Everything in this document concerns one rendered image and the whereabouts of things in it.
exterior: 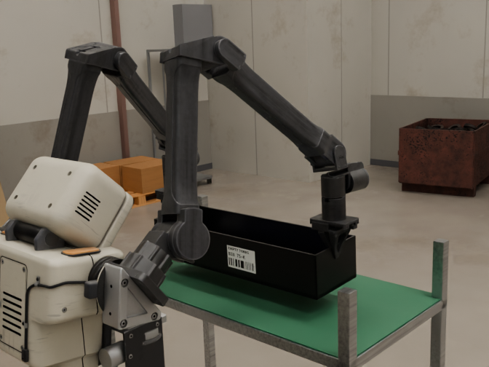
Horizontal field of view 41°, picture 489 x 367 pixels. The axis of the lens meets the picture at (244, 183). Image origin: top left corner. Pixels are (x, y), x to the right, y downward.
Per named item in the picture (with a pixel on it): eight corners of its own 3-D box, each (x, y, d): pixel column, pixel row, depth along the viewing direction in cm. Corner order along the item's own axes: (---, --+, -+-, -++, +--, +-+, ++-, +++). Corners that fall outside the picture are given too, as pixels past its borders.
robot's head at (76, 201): (52, 227, 117) (92, 158, 122) (-6, 210, 131) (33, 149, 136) (103, 262, 127) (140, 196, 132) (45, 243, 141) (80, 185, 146)
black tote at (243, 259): (156, 255, 190) (153, 218, 187) (199, 239, 202) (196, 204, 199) (316, 300, 152) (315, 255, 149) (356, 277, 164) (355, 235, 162)
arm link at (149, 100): (81, 56, 155) (114, 65, 150) (93, 38, 157) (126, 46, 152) (159, 147, 191) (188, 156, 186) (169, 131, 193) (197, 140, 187)
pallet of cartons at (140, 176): (142, 187, 754) (140, 154, 746) (184, 195, 706) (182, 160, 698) (59, 207, 676) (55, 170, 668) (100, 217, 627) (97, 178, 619)
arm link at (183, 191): (152, 36, 130) (179, 23, 122) (208, 48, 139) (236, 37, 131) (148, 259, 127) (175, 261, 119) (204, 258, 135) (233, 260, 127)
